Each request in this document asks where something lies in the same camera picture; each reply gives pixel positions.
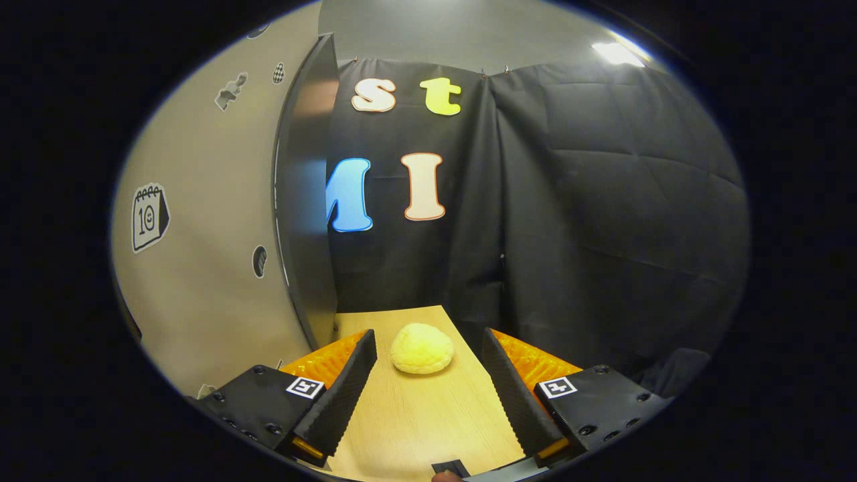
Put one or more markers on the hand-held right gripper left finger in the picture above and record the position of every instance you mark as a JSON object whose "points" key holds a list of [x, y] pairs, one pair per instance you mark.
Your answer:
{"points": [[345, 395]]}

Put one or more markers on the yellow bun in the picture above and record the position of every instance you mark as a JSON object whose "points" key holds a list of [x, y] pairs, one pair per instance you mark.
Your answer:
{"points": [[422, 348]]}

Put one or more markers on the ceiling light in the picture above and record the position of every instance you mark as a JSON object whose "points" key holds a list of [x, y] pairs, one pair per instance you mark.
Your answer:
{"points": [[617, 53]]}

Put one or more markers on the grey cabinet door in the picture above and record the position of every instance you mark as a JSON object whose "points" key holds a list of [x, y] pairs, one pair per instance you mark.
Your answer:
{"points": [[214, 201]]}

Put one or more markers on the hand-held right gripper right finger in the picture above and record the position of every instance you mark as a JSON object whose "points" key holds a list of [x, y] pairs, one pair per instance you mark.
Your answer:
{"points": [[512, 395]]}

